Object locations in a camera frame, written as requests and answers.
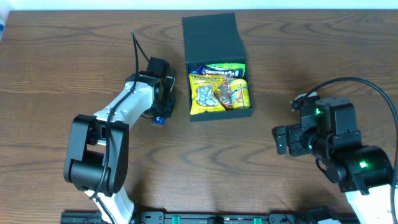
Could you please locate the yellow Hacks candy bag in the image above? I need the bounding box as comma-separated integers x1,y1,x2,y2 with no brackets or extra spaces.
189,73,226,115

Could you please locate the blue Eclipse mint tin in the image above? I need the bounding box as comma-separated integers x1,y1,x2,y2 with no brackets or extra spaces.
152,116,166,126

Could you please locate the yellow gum bottle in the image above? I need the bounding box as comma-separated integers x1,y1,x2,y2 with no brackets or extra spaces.
229,78,251,110

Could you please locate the dark green box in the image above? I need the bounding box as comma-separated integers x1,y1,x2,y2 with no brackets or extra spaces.
182,12,254,122

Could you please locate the green Haribo gummy bag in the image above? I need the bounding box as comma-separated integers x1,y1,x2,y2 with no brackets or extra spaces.
205,63,246,110

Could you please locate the purple Dairy Milk bar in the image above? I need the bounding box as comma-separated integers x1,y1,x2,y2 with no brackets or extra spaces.
198,65,244,78

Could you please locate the blue Oreo cookie pack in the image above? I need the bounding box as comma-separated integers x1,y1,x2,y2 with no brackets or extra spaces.
188,68,200,74

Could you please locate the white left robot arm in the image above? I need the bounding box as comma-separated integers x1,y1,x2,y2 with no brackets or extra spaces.
60,57,175,223

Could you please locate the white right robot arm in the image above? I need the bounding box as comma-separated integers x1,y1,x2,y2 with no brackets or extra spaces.
272,93,393,223

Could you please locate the black mounting rail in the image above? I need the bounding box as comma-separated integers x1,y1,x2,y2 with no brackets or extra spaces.
60,207,358,224

